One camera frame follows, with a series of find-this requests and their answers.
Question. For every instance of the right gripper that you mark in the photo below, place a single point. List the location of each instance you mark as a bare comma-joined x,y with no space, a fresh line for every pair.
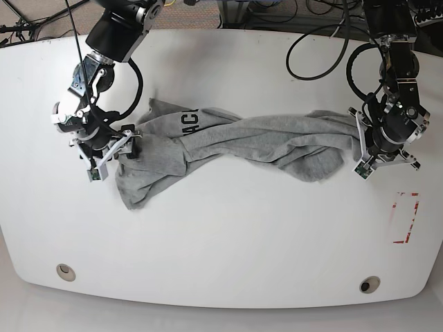
99,148

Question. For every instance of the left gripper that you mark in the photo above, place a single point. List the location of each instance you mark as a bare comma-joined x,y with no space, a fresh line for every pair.
377,149

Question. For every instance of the grey T-shirt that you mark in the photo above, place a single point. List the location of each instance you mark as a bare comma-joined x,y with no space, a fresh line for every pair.
175,141

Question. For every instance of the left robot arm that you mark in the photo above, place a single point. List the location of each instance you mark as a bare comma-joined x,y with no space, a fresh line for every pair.
388,124

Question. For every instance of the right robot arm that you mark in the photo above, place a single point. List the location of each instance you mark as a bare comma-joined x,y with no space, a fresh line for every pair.
120,30

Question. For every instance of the red tape rectangle marking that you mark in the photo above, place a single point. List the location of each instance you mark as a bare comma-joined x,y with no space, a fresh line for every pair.
402,218

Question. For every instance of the white power strip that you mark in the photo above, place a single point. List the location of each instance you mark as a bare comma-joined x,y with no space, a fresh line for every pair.
428,16

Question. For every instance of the black tripod legs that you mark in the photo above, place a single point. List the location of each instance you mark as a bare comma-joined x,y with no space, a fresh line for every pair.
24,30

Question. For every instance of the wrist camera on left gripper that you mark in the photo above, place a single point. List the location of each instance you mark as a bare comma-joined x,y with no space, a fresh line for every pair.
364,170

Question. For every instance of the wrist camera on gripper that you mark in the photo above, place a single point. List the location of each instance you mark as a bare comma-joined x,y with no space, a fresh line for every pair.
364,170
97,173

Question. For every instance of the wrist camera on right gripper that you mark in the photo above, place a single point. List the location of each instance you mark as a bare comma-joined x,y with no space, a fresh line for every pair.
97,173

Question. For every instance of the right table cable grommet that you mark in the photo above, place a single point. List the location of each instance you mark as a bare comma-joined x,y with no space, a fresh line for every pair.
369,284

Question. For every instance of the table cable grommet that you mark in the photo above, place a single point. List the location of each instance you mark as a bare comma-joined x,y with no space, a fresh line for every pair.
65,272
369,284

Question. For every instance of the left table cable grommet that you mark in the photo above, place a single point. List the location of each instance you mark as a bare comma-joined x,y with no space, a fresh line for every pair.
65,272

